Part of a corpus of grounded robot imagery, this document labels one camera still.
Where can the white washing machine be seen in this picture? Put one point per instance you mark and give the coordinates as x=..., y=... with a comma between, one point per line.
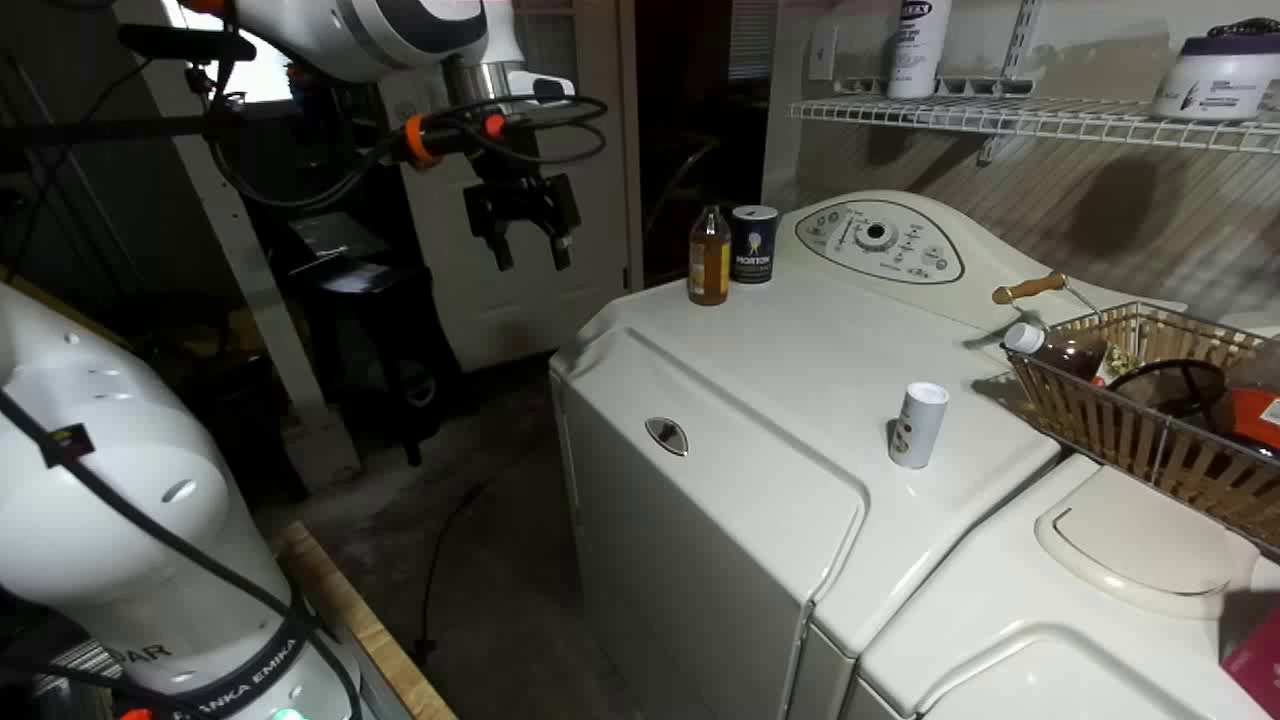
x=1086, y=596
x=738, y=519

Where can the wooden table edge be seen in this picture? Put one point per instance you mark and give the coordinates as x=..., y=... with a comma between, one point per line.
x=391, y=680

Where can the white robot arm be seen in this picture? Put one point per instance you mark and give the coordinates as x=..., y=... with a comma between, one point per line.
x=491, y=93

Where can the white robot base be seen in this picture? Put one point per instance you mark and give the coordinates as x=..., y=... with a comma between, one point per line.
x=122, y=513

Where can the white right washing machine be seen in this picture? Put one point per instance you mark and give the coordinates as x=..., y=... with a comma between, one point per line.
x=1086, y=596

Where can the white wire shelf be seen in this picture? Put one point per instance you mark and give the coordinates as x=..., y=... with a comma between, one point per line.
x=1045, y=123

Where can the wooden handled brush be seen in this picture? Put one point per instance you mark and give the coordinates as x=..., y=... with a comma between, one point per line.
x=1025, y=290

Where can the small white bottle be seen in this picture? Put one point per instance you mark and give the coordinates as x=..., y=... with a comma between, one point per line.
x=917, y=427

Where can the white left washing machine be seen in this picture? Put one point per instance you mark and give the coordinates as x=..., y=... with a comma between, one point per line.
x=738, y=519

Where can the dark cylindrical can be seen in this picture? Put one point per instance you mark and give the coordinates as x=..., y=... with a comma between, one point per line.
x=754, y=242

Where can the woven wicker basket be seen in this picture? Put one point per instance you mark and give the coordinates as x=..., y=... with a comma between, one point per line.
x=1165, y=399

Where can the white spray can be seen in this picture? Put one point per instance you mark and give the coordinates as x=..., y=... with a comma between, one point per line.
x=917, y=51

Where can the white purple tub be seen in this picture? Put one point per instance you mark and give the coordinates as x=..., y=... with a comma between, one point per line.
x=1221, y=75

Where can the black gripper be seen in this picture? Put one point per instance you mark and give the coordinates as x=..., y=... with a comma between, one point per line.
x=524, y=198

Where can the amber glass bottle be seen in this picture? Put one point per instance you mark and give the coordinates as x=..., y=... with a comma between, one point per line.
x=711, y=245

